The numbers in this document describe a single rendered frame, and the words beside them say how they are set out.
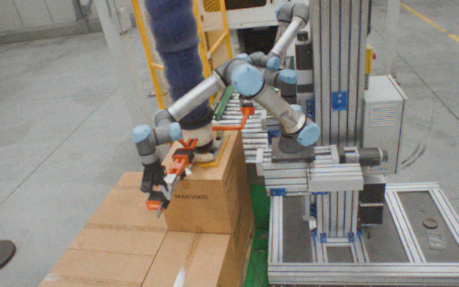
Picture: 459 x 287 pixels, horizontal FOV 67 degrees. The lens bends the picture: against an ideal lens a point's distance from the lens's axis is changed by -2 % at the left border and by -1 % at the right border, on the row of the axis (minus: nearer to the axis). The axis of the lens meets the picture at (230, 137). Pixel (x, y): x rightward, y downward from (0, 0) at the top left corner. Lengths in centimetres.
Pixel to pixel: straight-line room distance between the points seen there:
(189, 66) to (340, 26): 76
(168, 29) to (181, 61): 17
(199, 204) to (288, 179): 52
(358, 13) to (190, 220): 142
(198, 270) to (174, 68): 106
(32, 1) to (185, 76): 1187
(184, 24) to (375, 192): 152
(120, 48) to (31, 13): 1045
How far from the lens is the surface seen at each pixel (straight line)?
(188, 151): 187
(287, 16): 231
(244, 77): 140
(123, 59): 334
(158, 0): 174
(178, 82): 184
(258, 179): 264
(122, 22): 323
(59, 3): 1303
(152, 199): 160
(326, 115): 195
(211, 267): 199
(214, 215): 205
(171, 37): 177
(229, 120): 331
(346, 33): 181
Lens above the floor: 205
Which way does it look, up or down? 30 degrees down
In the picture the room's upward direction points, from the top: 9 degrees counter-clockwise
